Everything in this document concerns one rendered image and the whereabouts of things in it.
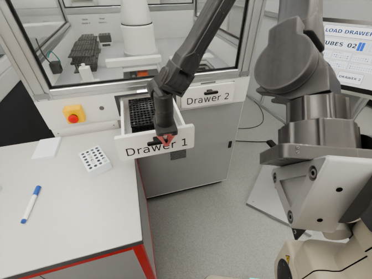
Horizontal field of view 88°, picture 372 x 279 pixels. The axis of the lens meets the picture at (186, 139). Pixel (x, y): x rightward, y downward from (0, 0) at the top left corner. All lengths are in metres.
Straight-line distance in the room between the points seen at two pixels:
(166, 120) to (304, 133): 0.42
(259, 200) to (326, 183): 1.42
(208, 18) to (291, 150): 0.39
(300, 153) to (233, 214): 1.36
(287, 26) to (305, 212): 0.24
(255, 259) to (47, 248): 1.14
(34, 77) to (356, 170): 0.99
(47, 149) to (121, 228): 0.53
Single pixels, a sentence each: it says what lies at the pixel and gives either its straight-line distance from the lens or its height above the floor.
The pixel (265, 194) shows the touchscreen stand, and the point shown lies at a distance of 1.70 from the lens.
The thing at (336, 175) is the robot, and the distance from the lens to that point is 0.24.
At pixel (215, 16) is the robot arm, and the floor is 1.28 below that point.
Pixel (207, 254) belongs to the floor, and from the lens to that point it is 1.44.
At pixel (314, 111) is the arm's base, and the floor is 1.23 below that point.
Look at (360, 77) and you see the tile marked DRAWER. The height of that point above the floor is 1.01.
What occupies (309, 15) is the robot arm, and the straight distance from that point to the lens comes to 0.35.
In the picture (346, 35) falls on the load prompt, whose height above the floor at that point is 1.14.
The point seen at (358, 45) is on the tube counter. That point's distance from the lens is 1.21.
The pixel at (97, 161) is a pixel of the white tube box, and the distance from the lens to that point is 0.84.
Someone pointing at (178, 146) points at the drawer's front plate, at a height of 0.84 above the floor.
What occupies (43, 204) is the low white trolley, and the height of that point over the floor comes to 0.76.
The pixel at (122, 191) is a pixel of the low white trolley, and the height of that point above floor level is 0.76.
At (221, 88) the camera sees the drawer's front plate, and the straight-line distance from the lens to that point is 1.05.
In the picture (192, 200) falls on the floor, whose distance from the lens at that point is 1.59.
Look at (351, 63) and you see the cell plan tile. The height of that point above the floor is 1.05.
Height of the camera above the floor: 1.36
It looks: 41 degrees down
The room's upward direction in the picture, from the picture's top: straight up
